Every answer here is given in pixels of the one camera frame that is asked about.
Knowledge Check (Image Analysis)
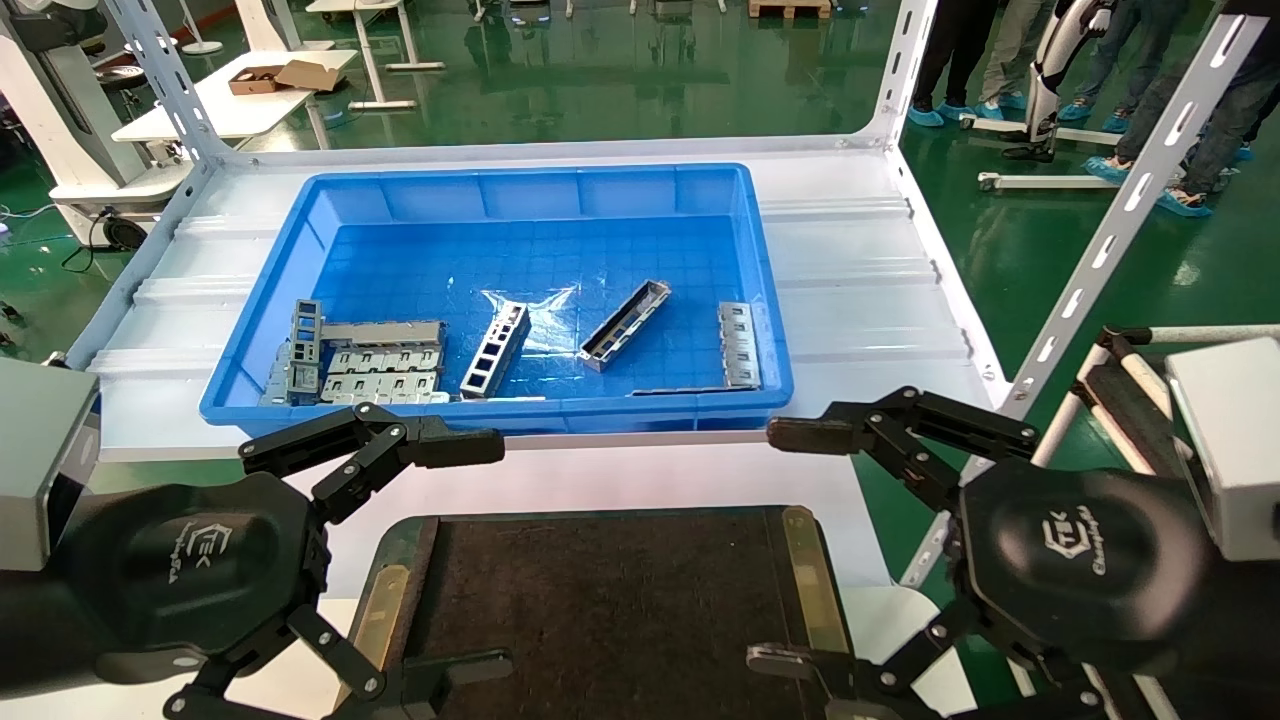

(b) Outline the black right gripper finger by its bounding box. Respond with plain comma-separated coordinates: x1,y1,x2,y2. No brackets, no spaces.
767,385,1041,513
745,598,1011,720

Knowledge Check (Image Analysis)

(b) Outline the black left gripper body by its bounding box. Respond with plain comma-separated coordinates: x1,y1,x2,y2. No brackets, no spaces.
55,473,333,691

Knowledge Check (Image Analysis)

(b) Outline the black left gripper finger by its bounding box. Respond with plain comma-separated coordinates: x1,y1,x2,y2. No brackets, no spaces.
163,603,517,720
238,400,507,526

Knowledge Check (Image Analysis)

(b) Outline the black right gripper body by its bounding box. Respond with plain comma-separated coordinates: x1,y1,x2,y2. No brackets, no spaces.
958,468,1213,679

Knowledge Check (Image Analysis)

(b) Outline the flat slotted metal plate part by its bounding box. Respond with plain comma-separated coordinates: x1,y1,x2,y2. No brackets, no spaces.
318,373,451,406
325,347,443,377

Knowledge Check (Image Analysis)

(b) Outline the grey metal ladder-shaped part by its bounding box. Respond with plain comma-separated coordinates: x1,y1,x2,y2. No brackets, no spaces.
459,302,532,401

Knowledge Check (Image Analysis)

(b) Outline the grey metal part with windows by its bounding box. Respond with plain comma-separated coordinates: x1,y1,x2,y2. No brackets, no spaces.
717,301,763,389

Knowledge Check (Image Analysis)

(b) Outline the long grey metal channel part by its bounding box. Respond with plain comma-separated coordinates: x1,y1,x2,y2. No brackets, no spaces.
320,320,448,349

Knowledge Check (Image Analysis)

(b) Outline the black container tray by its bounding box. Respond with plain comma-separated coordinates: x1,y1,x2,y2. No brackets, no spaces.
345,505,858,720

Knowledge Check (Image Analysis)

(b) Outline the white metal shelf rack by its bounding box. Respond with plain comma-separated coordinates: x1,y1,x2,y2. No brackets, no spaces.
40,0,1251,593

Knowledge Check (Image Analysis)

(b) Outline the black foam pad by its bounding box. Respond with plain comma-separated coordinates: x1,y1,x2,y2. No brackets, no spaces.
1075,340,1191,481

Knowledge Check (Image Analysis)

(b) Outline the blue plastic bin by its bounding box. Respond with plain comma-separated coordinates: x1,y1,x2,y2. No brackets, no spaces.
198,163,796,439

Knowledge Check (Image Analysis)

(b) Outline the black caster wheel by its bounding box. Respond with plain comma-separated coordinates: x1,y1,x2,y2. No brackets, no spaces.
100,214,149,252

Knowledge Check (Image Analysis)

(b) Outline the white work table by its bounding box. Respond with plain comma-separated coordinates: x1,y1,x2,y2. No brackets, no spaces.
110,48,359,151

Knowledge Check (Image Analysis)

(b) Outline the open cardboard box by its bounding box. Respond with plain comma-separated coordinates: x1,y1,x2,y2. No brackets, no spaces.
228,59,347,97

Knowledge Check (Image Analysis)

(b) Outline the white table with metal legs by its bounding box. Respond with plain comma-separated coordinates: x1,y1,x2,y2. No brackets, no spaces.
305,0,447,111

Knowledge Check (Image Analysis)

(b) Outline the person in black trousers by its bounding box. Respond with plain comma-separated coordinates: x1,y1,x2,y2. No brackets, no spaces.
908,0,1001,128

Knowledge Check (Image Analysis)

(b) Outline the white and black robot leg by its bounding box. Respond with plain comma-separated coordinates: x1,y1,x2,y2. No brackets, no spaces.
1003,0,1119,163

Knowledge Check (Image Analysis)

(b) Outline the person in dark grey trousers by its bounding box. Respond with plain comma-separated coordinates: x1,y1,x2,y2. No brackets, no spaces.
1085,40,1280,219

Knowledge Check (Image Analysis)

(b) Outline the person in blue jeans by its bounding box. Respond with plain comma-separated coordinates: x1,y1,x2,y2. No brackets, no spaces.
1060,0,1186,134

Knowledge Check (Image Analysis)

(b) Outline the brass handle strip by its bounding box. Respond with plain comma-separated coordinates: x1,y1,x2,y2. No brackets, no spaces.
350,565,413,713
782,507,837,656

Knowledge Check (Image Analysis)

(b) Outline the light grey metal bracket part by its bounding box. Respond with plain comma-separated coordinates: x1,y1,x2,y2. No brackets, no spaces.
262,342,293,406

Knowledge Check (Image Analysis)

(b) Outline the dark grey metal frame part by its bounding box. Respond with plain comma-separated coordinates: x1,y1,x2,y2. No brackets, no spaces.
285,298,324,401

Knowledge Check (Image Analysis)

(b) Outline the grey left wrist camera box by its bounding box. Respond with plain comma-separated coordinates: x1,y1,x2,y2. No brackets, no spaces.
0,357,102,573

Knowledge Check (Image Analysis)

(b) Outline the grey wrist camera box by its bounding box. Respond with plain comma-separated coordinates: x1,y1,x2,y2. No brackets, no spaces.
0,357,102,573
1165,337,1280,563

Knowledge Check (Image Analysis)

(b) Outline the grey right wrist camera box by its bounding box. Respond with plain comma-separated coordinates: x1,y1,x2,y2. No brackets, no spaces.
1165,337,1280,563

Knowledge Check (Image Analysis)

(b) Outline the white tube cart frame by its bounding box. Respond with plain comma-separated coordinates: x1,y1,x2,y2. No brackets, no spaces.
1030,322,1280,501

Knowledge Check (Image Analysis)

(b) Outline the white floor stand frame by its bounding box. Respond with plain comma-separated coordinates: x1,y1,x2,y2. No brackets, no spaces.
958,112,1151,193

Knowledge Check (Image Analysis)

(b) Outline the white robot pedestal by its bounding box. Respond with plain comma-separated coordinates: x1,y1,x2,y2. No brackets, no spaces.
0,0,196,246

